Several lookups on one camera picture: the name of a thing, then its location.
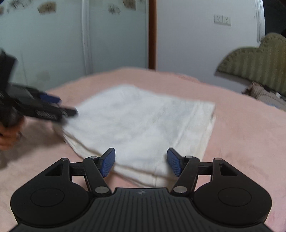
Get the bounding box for pink bed sheet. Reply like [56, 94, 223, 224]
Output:
[1, 68, 285, 231]

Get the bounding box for white double wall socket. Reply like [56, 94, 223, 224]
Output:
[214, 14, 231, 26]

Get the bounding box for brown wooden door frame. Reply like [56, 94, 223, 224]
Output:
[148, 0, 157, 70]

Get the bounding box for white patterned pants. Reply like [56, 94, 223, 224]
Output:
[53, 85, 216, 188]

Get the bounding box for frosted glass wardrobe door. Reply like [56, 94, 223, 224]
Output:
[1, 1, 149, 90]

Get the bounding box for person's left hand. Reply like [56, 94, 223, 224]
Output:
[0, 117, 25, 151]

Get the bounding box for window with aluminium frame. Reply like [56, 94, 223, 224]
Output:
[255, 0, 265, 42]

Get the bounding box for olive green tufted headboard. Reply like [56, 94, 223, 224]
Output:
[217, 33, 285, 95]

